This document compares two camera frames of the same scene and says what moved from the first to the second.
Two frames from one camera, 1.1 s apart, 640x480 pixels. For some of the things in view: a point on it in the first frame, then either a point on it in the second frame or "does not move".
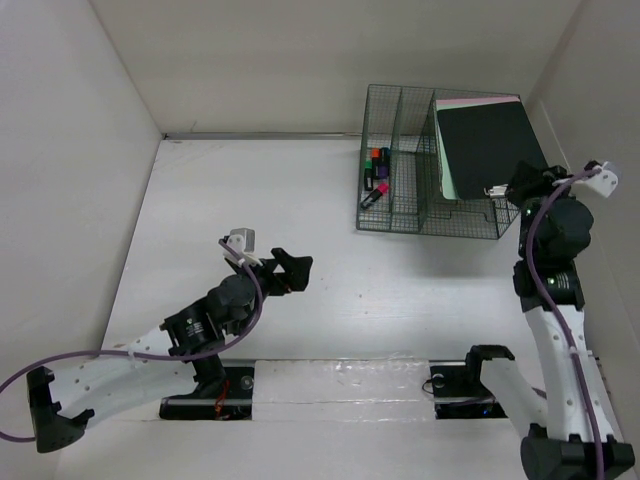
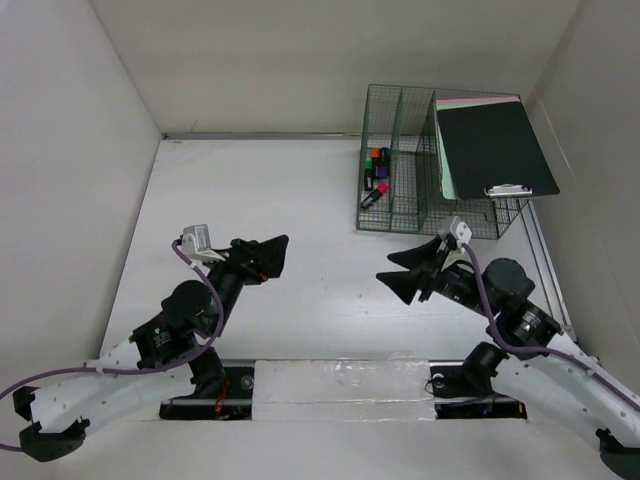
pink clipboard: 453,102 does not move
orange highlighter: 375,156 does not move
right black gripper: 529,179 to 422,255
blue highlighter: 385,155 does not move
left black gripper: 293,277 to 268,258
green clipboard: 445,175 does not move
